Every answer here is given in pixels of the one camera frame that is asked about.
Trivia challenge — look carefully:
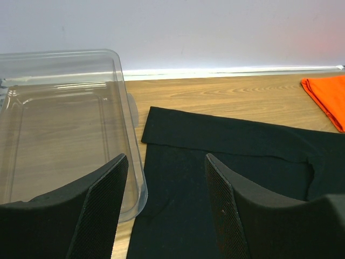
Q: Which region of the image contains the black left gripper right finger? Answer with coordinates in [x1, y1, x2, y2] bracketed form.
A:
[205, 154, 344, 258]

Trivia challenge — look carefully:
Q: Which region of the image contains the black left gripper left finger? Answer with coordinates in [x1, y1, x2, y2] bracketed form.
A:
[1, 154, 129, 258]

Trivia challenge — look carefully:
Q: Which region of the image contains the black t-shirt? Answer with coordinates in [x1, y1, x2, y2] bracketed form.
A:
[127, 107, 344, 258]

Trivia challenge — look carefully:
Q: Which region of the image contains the clear plastic bin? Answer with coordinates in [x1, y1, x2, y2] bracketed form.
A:
[1, 49, 148, 222]

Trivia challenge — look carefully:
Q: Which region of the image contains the folded orange t-shirt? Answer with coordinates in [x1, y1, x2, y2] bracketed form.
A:
[300, 76, 344, 133]

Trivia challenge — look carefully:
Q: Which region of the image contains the aluminium frame rail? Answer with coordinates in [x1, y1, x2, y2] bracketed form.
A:
[123, 65, 344, 81]

